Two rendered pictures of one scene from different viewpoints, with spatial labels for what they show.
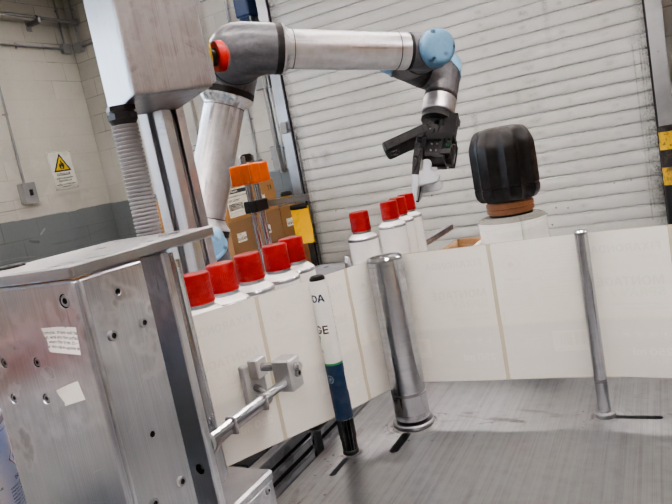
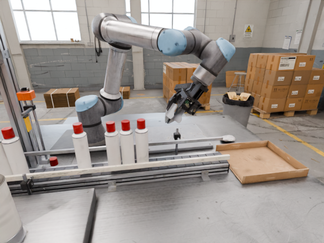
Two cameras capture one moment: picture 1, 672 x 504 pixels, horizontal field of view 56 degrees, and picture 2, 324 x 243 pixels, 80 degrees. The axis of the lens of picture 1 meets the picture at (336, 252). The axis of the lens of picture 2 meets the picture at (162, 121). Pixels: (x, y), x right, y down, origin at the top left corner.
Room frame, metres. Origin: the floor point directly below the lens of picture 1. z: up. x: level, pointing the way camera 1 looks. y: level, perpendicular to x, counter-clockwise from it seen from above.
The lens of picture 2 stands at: (0.91, -0.76, 1.36)
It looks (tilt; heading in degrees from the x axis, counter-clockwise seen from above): 22 degrees down; 52
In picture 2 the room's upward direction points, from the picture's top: straight up
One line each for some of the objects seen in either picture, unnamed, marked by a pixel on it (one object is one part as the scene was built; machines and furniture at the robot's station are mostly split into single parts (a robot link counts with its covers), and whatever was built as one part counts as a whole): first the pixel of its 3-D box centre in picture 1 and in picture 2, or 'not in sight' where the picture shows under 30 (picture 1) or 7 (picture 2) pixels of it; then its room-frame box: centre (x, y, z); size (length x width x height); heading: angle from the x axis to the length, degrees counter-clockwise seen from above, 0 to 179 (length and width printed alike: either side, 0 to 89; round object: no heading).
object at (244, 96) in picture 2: not in sight; (238, 103); (3.56, 0.75, 0.50); 0.42 x 0.41 x 0.28; 150
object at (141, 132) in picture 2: (413, 243); (141, 142); (1.27, -0.16, 0.98); 0.05 x 0.05 x 0.20
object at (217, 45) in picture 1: (215, 56); not in sight; (0.79, 0.10, 1.33); 0.04 x 0.03 x 0.04; 27
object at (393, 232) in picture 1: (397, 254); (113, 146); (1.16, -0.11, 0.98); 0.05 x 0.05 x 0.20
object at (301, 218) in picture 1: (302, 223); (27, 123); (0.92, 0.04, 1.09); 0.03 x 0.01 x 0.06; 62
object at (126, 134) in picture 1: (140, 193); not in sight; (0.77, 0.22, 1.18); 0.04 x 0.04 x 0.21
